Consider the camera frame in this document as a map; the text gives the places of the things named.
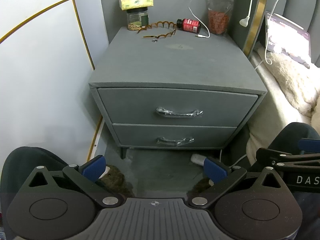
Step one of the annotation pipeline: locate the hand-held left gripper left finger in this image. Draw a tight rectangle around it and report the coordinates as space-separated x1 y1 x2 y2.
25 155 125 208

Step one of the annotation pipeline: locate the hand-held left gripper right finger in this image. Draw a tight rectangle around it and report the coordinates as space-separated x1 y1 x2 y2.
187 157 285 208

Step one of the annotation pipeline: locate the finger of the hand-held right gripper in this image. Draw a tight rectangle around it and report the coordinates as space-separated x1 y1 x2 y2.
297 138 320 153
255 147 320 173

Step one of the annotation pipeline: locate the brown fluffy slipper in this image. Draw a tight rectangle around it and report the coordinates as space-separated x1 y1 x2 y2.
99 164 136 198
192 178 213 194

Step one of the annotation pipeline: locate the bed with beige sheet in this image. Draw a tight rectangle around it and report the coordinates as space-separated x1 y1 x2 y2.
246 42 320 161

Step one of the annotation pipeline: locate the cream fluffy blanket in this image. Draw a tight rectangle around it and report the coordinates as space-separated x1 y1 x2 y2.
268 52 320 117

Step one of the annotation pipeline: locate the open laptop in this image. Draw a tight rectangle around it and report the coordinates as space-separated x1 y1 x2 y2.
260 11 313 68

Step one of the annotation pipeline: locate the grey upholstered nightstand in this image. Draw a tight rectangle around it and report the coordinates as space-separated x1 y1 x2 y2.
89 26 268 159

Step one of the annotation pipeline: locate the grey headboard with gold trim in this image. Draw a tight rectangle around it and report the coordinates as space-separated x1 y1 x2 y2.
241 0 320 67

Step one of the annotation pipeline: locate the red supplement bottle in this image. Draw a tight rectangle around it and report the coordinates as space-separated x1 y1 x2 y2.
176 18 201 34

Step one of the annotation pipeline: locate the clear bag of red berries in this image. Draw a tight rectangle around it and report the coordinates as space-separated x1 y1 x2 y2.
205 0 234 36

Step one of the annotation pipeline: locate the brown wavy hair band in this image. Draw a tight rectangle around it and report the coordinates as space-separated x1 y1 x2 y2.
136 20 178 39

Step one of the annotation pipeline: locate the glass jar with black lid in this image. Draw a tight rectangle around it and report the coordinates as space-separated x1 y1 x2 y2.
126 7 150 31

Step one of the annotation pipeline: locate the yellow tissue box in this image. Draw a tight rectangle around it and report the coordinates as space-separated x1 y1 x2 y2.
118 0 154 11

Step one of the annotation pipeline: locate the white floor cable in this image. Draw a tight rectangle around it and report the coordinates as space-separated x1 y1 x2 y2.
219 149 248 168

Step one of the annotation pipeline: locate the plastic-wrapped metal drawer handle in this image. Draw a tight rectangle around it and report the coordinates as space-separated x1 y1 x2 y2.
156 137 194 147
156 107 204 119

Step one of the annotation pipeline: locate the white cable with round puck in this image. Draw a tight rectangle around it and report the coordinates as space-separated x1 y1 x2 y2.
239 0 284 70

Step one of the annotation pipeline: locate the white charging cable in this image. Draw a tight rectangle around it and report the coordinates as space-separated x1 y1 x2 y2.
188 0 213 39

